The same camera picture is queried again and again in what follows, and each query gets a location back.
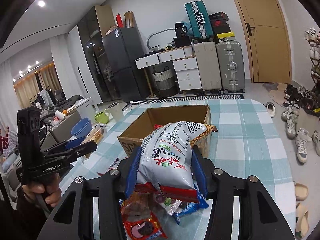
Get white red noodle snack bag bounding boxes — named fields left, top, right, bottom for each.
left=135, top=121, right=217, bottom=203

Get white drawer desk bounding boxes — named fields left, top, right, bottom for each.
left=135, top=46, right=202, bottom=91

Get wooden door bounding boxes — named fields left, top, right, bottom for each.
left=235, top=0, right=291, bottom=83

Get stacked shoe boxes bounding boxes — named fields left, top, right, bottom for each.
left=209, top=12, right=231, bottom=42

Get woven laundry basket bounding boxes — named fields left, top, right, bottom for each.
left=152, top=66, right=177, bottom=99

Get black refrigerator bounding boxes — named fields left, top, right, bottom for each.
left=102, top=27, right=150, bottom=102

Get teal hard suitcase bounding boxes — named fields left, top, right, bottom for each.
left=184, top=1, right=214, bottom=41

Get green ceramic mug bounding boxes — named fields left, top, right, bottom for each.
left=94, top=109, right=110, bottom=124

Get blue Oreo snack packet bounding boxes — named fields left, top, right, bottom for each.
left=172, top=191, right=209, bottom=225

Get blue stacked bowls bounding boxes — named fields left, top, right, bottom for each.
left=71, top=118, right=92, bottom=138

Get white electric kettle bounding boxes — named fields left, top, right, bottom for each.
left=74, top=98, right=99, bottom=124

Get brown SF cardboard box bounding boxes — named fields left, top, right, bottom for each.
left=118, top=105, right=217, bottom=158

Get beige hard suitcase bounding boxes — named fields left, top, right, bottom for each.
left=194, top=42, right=222, bottom=91

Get red cookie snack packet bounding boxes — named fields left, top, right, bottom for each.
left=120, top=192, right=168, bottom=239

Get cream tumbler cup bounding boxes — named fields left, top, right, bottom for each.
left=107, top=102, right=124, bottom=122

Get silver aluminium suitcase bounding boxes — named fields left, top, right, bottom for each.
left=216, top=41, right=245, bottom=93

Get teal plaid tablecloth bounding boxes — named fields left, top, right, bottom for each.
left=60, top=99, right=296, bottom=229

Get person's left hand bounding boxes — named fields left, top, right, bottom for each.
left=22, top=173, right=61, bottom=207

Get dotted floor rug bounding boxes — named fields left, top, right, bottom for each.
left=122, top=93, right=244, bottom=111

